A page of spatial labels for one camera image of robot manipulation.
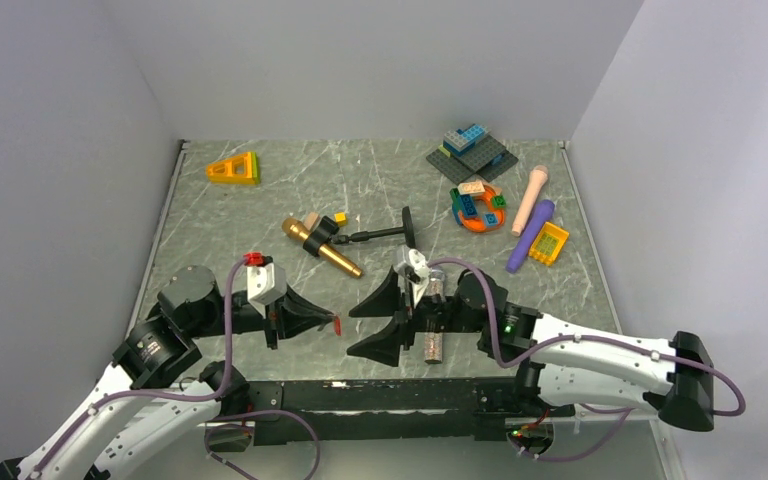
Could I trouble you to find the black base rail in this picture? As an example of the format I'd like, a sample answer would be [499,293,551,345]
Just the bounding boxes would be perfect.
[220,376,576,446]

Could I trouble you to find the yellow orange window brick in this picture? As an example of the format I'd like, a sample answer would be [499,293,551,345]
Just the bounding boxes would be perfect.
[529,222,569,267]

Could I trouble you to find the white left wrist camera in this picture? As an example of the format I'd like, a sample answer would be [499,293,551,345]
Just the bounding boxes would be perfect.
[244,252,287,318]

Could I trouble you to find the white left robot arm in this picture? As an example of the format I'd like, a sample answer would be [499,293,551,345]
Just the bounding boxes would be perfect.
[0,257,339,479]

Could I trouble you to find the gold microphone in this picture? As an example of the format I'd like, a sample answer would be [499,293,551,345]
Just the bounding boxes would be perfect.
[282,217,363,278]

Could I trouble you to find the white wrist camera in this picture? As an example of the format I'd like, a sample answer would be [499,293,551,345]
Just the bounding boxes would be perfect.
[244,252,287,318]
[392,245,431,307]

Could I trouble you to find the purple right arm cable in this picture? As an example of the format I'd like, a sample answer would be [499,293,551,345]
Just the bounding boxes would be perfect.
[426,257,747,464]

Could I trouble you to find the purple toy microphone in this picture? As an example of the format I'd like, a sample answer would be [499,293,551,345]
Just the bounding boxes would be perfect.
[505,199,555,273]

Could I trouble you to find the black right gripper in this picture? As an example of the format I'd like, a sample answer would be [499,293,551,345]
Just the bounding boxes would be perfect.
[347,264,485,367]

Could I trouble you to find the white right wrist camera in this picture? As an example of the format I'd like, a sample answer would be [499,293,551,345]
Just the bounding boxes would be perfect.
[392,245,431,307]

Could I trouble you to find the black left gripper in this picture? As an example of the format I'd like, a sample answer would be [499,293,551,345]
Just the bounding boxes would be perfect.
[189,281,333,348]

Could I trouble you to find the orange green triangular brick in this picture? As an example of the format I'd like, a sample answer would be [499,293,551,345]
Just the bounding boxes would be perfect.
[205,151,260,185]

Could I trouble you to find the yellow small cube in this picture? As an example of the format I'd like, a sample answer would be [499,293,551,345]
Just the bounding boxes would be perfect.
[334,212,348,227]

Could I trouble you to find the beige small wooden block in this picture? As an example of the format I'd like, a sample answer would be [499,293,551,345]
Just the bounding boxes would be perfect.
[303,212,321,231]

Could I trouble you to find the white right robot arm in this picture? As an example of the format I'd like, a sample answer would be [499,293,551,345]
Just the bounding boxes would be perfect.
[347,271,715,432]

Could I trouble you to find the orange ring brick assembly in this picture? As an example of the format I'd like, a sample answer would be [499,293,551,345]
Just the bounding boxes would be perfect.
[449,181,507,233]

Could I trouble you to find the pink toy microphone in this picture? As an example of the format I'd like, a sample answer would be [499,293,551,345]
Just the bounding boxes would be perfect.
[511,165,549,237]

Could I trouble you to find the grey baseplate brick stack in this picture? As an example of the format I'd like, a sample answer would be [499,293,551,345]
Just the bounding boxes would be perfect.
[426,124,519,184]

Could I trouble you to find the black microphone stand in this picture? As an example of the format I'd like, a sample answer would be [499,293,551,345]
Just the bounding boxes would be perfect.
[302,206,418,257]

